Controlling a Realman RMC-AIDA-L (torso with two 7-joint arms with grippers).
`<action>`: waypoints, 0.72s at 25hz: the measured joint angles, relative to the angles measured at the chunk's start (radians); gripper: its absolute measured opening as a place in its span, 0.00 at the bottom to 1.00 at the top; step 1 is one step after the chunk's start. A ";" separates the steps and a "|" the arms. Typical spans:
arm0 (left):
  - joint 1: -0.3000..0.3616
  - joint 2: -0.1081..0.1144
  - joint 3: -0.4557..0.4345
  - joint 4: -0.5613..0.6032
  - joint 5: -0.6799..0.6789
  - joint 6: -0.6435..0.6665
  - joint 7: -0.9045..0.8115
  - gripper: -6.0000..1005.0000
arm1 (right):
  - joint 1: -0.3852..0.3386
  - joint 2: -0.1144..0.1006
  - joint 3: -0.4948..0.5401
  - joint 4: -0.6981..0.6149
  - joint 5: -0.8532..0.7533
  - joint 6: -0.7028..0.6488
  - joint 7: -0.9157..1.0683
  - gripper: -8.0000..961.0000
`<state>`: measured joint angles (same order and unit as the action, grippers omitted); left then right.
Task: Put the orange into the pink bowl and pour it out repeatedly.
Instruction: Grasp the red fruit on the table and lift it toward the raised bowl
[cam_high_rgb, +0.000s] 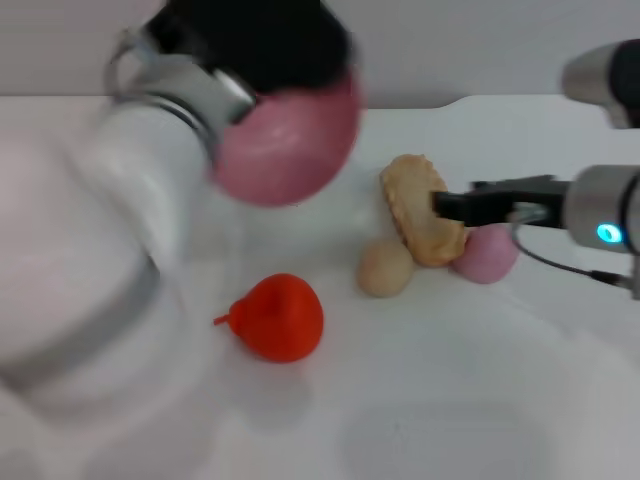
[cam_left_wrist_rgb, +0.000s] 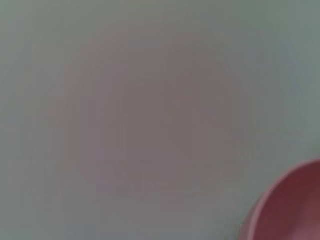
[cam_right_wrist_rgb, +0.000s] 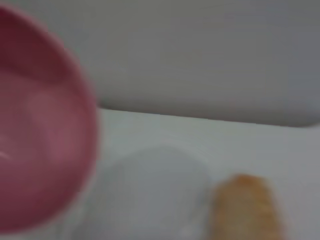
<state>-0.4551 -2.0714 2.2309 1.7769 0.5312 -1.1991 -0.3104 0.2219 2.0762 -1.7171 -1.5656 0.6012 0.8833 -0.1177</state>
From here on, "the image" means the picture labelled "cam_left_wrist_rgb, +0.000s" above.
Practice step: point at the pink plastic bowl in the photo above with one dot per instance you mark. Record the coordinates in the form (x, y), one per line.
(292, 207)

